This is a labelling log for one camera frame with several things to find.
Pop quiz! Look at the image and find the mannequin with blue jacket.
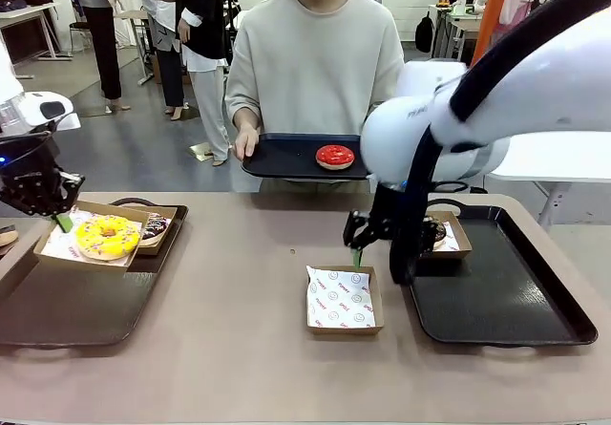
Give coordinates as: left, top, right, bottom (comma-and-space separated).
63, 0, 133, 114

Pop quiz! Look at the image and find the mannequin with black jacket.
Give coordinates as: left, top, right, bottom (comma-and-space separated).
174, 0, 235, 167

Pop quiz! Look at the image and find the black backpack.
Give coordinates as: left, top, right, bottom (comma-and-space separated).
413, 12, 434, 54

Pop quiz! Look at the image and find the white side table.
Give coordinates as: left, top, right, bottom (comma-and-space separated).
484, 131, 611, 229

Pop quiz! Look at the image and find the person's right hand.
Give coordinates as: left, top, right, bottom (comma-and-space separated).
232, 126, 262, 161

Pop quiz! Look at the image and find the tan donut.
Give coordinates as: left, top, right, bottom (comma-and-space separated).
0, 223, 20, 250

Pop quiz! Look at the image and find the small light wood desk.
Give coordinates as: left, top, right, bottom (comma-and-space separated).
114, 9, 157, 87

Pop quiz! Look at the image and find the yellow sprinkled donut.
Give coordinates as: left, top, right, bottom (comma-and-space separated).
74, 215, 143, 262

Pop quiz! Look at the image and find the mannequin with white shirt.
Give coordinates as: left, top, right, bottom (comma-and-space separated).
138, 0, 188, 121

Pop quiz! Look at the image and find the black plastic tray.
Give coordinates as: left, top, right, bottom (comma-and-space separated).
409, 199, 600, 349

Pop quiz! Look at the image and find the brown cardboard food box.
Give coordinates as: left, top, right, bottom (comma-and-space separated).
32, 199, 150, 274
110, 202, 179, 258
418, 210, 474, 261
305, 265, 386, 336

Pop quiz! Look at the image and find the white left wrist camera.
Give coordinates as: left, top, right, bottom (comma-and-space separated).
52, 112, 81, 133

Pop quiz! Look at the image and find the dark brown plastic tray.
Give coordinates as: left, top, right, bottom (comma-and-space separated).
0, 197, 190, 350

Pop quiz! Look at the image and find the white desk with dark caps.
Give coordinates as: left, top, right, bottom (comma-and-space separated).
0, 3, 73, 81

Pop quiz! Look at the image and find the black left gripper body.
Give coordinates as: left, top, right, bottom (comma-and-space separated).
0, 131, 63, 202

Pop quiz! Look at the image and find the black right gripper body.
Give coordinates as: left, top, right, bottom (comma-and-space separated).
369, 183, 407, 243

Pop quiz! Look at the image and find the gold mannequin base plate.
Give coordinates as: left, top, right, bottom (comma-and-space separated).
189, 142, 217, 162

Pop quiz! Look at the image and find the black serving tray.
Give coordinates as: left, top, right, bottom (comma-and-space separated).
240, 132, 373, 181

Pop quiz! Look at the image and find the orange hanging cloth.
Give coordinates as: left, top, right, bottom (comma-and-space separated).
471, 0, 529, 68

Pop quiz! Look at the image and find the person in beige sweater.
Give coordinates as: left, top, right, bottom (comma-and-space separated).
223, 0, 407, 193

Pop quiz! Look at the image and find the person's right forearm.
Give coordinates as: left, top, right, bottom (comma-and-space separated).
228, 85, 263, 133

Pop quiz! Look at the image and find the background white workbench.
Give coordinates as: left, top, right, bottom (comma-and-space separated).
428, 3, 484, 63

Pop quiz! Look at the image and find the black cable sleeve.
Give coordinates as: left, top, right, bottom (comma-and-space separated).
389, 0, 611, 287

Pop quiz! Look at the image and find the chocolate sprinkled donut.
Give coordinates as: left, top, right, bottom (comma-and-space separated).
419, 217, 449, 256
137, 213, 172, 248

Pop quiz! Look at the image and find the red glazed donut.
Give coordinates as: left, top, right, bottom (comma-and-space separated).
315, 143, 356, 172

